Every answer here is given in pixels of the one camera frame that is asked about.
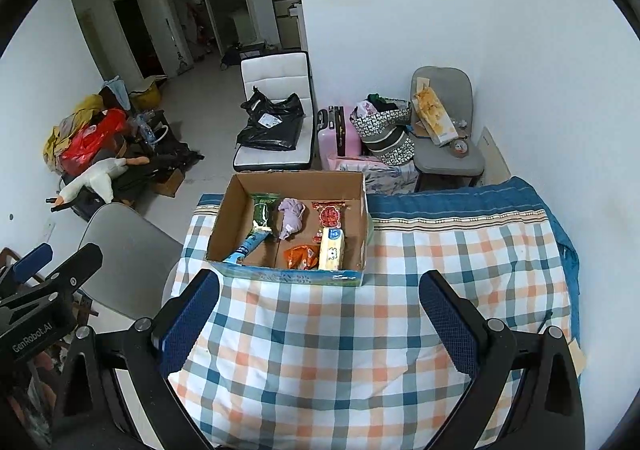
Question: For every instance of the blue tube-shaped packet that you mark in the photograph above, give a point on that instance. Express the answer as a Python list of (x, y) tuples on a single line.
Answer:
[(247, 245)]

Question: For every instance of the pink suitcase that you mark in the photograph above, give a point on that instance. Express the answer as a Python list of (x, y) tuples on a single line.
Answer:
[(350, 139)]

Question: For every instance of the yellow paper packet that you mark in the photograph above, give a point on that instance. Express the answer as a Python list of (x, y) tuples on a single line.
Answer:
[(432, 114)]

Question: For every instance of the white goose plush toy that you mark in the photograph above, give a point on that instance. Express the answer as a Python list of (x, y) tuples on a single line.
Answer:
[(102, 174)]

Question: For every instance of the red snack packet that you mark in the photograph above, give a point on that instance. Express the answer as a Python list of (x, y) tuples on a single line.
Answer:
[(330, 217)]

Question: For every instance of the purple cloth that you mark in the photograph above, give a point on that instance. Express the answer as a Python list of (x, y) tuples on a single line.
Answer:
[(291, 217)]

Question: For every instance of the patterned tote bag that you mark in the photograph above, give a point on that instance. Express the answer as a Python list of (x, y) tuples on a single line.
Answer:
[(380, 122)]

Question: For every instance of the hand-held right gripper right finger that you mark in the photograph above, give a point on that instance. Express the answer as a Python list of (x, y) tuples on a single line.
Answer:
[(450, 325)]

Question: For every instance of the floral bedding bundle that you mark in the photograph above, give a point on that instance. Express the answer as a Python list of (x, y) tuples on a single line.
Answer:
[(370, 173)]

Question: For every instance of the orange snack packet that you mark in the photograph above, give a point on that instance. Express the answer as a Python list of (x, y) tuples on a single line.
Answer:
[(302, 257)]

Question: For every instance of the white padded chair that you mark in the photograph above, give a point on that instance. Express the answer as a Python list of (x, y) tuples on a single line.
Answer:
[(275, 67)]

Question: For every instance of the striped tote bag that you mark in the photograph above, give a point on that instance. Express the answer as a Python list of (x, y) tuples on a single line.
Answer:
[(395, 147)]

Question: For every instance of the black tripod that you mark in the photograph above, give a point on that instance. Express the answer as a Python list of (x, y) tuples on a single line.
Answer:
[(175, 158)]

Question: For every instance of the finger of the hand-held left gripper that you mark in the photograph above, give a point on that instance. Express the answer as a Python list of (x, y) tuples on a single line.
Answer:
[(82, 265), (32, 257)]

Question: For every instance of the black plastic bag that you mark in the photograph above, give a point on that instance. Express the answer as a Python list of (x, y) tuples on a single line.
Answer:
[(270, 129)]

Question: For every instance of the red plastic bag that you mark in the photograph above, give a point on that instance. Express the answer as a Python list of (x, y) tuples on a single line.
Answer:
[(90, 139)]

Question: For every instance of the small brown cardboard box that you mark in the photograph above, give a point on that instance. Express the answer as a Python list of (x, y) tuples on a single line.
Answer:
[(167, 184)]

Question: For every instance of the light blue cloth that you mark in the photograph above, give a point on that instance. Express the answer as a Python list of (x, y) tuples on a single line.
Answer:
[(117, 89)]

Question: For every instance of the yellow tissue pack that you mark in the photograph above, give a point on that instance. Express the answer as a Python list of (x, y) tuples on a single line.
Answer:
[(332, 250)]

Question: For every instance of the plain grey shell chair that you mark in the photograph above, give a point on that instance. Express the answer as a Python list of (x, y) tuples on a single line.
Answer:
[(130, 250)]

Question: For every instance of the yellow cloth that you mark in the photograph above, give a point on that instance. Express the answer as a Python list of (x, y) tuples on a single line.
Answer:
[(90, 102)]

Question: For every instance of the tape roll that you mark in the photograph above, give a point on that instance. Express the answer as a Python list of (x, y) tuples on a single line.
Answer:
[(459, 148)]

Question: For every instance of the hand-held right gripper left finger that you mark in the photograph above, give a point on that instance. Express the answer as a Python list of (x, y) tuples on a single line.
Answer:
[(187, 325)]

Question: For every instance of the beige board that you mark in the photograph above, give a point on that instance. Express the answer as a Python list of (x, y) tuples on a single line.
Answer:
[(492, 154)]

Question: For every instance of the black bag at doorway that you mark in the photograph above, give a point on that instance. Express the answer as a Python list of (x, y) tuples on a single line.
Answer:
[(235, 57)]

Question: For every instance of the yellow bin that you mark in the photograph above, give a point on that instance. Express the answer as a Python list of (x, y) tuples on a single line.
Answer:
[(147, 97)]

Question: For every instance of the dark wooden chair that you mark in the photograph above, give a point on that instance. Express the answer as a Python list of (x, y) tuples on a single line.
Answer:
[(7, 257)]

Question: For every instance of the black luggage bag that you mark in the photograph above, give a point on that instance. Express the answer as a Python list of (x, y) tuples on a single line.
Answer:
[(82, 200)]

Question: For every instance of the green snack packet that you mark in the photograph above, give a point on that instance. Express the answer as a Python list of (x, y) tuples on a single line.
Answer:
[(261, 215)]

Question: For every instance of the pack of water bottles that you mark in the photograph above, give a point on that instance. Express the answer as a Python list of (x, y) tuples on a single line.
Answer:
[(145, 127)]

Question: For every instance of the grey chair with clutter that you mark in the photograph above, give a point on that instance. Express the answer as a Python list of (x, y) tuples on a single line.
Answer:
[(445, 79)]

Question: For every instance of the plaid blanket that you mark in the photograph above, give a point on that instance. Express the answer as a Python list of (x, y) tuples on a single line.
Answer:
[(325, 355)]

